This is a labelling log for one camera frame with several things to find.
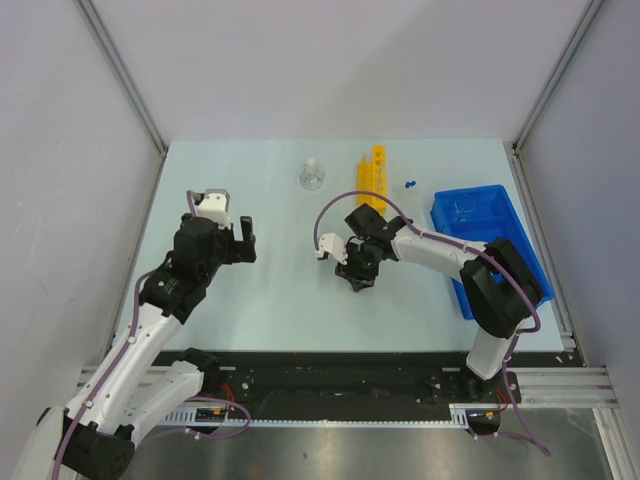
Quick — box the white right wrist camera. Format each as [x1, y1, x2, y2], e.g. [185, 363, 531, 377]
[315, 233, 348, 265]

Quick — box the white slotted cable duct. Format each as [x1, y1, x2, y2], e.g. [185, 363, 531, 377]
[158, 404, 501, 429]

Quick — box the yellow test tube rack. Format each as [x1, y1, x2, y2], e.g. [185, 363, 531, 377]
[356, 145, 388, 216]

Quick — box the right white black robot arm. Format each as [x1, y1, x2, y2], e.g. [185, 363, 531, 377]
[316, 204, 544, 401]

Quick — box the small clear glass beaker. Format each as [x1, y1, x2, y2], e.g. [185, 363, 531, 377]
[453, 194, 476, 223]

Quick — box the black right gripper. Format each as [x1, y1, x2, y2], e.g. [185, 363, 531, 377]
[335, 239, 380, 288]

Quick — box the glass flask with stopper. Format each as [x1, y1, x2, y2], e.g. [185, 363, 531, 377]
[298, 157, 325, 191]

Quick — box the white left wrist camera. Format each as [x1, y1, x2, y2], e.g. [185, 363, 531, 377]
[194, 188, 232, 230]

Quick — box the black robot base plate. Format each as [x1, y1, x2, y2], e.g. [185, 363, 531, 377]
[163, 350, 522, 422]

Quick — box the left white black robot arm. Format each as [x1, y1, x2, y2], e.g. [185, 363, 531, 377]
[44, 214, 257, 479]

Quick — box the blue plastic tray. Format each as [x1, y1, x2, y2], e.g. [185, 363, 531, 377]
[430, 185, 554, 305]

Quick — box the clear plastic well plate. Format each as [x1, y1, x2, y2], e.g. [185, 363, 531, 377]
[396, 186, 422, 219]

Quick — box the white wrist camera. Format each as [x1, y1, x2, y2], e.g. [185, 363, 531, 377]
[194, 188, 232, 230]
[315, 233, 348, 265]

